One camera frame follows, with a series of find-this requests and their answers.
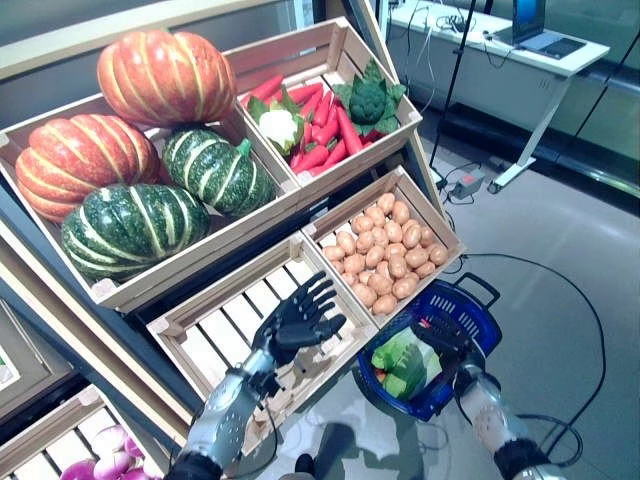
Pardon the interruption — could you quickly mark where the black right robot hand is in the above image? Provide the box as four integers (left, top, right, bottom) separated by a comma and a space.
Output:
410, 314, 486, 374

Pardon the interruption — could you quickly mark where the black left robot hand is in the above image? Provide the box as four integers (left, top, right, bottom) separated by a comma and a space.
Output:
251, 271, 348, 369

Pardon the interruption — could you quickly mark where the blue plastic shopping basket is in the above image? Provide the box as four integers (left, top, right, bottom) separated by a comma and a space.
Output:
355, 272, 504, 424

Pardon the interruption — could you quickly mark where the wooden slatted crate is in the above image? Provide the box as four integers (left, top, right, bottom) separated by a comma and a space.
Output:
146, 232, 381, 456

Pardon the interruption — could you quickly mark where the wooden crate with pumpkins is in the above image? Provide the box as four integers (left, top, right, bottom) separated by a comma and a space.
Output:
0, 92, 304, 314

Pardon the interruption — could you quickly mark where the wooden crate with potatoes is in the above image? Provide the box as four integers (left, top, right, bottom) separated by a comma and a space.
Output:
301, 164, 466, 331

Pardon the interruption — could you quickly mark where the red orange carrot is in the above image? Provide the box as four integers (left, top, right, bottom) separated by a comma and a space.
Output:
335, 105, 365, 157
247, 74, 285, 104
294, 144, 331, 174
324, 139, 349, 166

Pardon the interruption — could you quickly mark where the green striped pumpkin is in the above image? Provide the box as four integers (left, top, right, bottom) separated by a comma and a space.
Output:
161, 127, 277, 219
60, 183, 212, 284

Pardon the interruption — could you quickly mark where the wooden crate with carrots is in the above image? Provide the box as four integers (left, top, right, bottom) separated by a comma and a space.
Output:
222, 17, 424, 201

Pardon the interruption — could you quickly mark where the white cauliflower with leaves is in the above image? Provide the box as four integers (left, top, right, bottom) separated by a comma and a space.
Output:
247, 89, 306, 157

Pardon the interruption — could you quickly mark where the green broccoli with leaves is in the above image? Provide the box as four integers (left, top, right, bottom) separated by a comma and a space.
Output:
333, 58, 407, 136

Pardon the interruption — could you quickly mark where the white desk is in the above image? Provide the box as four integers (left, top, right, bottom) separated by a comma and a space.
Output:
387, 0, 611, 194

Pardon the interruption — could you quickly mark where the wooden crate with purple turnips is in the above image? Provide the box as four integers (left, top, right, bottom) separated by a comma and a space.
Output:
0, 384, 166, 480

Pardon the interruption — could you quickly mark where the orange striped pumpkin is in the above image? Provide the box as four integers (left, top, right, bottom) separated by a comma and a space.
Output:
14, 113, 161, 224
96, 28, 238, 129

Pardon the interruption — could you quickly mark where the black tripod stand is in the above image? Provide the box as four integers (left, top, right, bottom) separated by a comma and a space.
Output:
429, 0, 494, 171

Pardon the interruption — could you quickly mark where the open laptop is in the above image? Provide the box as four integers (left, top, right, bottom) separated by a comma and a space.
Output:
492, 0, 587, 59

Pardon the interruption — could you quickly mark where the black floor cable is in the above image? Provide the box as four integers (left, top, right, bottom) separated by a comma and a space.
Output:
442, 252, 609, 459

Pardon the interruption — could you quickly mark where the grey power strip red switch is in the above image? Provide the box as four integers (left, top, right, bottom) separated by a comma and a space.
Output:
447, 168, 489, 199

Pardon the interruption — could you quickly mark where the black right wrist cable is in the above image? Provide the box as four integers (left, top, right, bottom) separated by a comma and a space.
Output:
514, 412, 584, 471

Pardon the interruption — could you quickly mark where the black desk cable bundle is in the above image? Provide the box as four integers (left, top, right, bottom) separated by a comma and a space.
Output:
434, 12, 469, 34

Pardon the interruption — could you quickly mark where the wooden display shelf dark frame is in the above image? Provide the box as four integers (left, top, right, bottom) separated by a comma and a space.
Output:
0, 0, 466, 480

